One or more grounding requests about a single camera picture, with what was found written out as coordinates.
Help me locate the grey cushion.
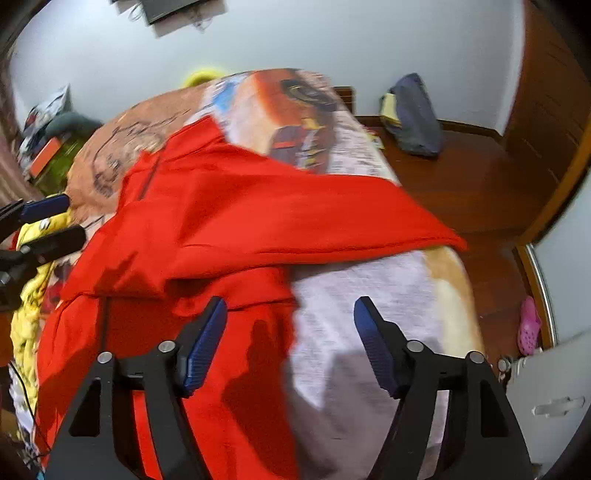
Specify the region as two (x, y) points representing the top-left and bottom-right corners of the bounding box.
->
(45, 112), (103, 139)

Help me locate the black wall screen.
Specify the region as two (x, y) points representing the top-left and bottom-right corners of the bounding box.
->
(141, 0), (204, 25)

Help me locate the wooden wardrobe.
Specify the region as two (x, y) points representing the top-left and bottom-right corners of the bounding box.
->
(503, 0), (591, 185)

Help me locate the white cabinet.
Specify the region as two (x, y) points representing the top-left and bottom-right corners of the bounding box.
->
(505, 330), (591, 464)

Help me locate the yellow printed cloth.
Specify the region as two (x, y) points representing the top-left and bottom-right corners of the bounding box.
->
(9, 210), (88, 444)

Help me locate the red garment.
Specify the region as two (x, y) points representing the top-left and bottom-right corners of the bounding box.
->
(34, 115), (469, 480)

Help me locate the printed blanket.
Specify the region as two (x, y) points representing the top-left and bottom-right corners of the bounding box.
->
(67, 68), (485, 480)

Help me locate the pile of printed bags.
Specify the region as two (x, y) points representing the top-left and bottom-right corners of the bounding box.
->
(25, 85), (72, 139)

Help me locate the yellow plush pillow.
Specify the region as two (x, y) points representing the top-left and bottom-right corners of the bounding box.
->
(181, 68), (227, 88)

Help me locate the dark blue bag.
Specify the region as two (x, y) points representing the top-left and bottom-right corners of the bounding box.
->
(390, 73), (444, 158)

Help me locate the orange box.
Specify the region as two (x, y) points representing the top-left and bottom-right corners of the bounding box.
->
(28, 137), (63, 178)

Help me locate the pink clog shoe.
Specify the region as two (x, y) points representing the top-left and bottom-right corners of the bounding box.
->
(517, 296), (542, 355)

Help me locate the yellow cloth item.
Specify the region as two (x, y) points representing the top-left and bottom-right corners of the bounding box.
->
(379, 92), (402, 127)

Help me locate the black cable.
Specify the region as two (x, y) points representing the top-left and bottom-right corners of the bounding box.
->
(9, 364), (47, 457)

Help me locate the wooden headboard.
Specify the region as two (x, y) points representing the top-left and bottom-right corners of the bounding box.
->
(333, 87), (356, 114)

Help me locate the striped brown curtain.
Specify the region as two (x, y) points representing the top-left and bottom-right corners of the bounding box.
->
(0, 60), (28, 204)

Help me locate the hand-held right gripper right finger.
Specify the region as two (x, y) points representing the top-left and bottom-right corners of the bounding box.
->
(353, 296), (536, 480)

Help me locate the green container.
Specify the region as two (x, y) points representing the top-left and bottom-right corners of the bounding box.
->
(34, 131), (90, 195)

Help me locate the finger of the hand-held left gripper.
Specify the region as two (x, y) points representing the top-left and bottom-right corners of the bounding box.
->
(0, 225), (87, 312)
(0, 194), (70, 241)

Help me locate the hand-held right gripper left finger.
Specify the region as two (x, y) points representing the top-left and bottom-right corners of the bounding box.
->
(44, 296), (229, 480)

